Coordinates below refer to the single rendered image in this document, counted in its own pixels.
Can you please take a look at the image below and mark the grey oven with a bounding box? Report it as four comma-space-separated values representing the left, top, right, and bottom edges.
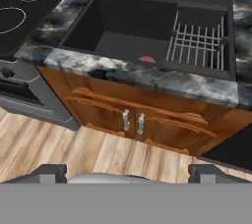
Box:
0, 58, 81, 133

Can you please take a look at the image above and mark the brown wooden cupboard door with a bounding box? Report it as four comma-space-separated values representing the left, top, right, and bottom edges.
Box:
133, 96, 252, 157
36, 65, 138, 140

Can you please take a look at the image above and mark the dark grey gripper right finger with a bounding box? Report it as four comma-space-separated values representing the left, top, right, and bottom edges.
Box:
188, 163, 249, 184

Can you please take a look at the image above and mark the silver cupboard handle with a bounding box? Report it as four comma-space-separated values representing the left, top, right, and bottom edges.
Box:
136, 112, 146, 136
121, 109, 131, 133

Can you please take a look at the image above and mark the grey wire rack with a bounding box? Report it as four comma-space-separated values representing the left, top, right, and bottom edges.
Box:
165, 11, 230, 71

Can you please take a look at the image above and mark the black sink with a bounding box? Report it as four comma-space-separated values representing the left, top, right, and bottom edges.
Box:
56, 0, 238, 82

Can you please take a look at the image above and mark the pink round object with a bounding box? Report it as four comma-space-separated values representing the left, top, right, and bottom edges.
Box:
138, 55, 158, 65

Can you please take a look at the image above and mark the black hob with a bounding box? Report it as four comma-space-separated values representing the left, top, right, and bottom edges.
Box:
0, 0, 78, 61

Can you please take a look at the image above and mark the black dishwasher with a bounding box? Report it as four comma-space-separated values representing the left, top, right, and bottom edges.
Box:
200, 122, 252, 173

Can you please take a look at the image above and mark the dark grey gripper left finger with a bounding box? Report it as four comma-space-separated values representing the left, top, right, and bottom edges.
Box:
7, 163, 68, 184

